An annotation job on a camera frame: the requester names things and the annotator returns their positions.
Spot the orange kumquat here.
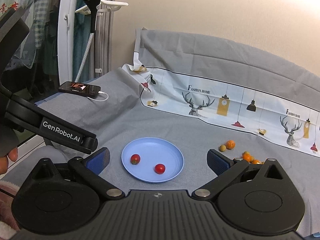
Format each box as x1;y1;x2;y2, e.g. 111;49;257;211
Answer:
225;140;235;150
242;154;252;163
251;159;261;164

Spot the yellow-green round fruit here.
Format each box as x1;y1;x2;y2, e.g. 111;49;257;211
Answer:
219;145;226;152

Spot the person's left hand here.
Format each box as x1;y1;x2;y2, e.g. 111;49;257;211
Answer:
0;127;19;176

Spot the pink fluffy cloth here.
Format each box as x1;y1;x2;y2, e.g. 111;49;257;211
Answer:
1;180;20;239

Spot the black smartphone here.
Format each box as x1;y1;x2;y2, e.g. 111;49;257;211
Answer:
58;81;101;99

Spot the white deer print cloth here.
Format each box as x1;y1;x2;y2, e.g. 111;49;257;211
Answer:
123;51;319;156

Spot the left red cherry tomato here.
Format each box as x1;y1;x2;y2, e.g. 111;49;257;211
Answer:
130;154;140;165

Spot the red cherry tomato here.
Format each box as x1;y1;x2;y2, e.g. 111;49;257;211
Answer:
154;164;165;174
130;154;140;165

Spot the grey bed sheet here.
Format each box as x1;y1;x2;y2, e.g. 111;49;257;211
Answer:
7;28;320;238

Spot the right red cherry tomato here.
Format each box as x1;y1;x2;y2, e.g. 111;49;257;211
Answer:
154;164;165;174

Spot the blue round plate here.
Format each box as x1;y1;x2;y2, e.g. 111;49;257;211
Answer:
121;137;184;183

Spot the black garment steamer head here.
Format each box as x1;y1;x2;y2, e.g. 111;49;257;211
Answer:
83;0;101;33

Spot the white hanger rack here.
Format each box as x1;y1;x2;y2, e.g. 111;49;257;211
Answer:
75;0;129;15

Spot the white charging cable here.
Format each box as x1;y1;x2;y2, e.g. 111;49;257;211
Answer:
86;91;109;103

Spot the white door frame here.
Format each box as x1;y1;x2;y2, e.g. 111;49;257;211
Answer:
57;0;77;84

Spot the braided steamer hose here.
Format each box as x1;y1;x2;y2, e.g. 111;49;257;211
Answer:
74;31;96;82

